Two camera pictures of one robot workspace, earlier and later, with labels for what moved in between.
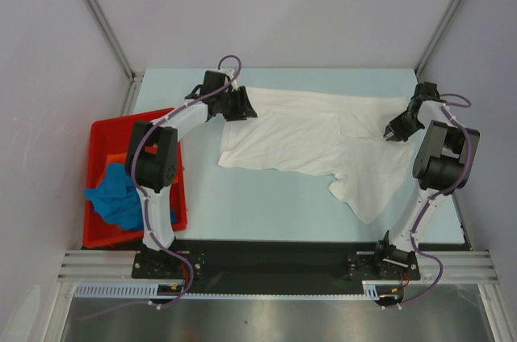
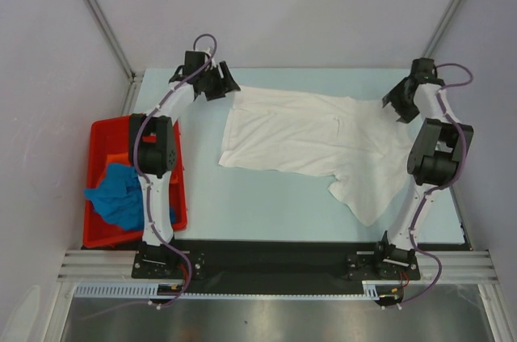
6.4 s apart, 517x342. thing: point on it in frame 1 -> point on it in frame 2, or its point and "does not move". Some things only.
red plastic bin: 112,136 does not move
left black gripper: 243,109 -> 225,85
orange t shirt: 116,158 does not move
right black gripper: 394,126 -> 405,115
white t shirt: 344,137 does not move
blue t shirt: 115,200 does not move
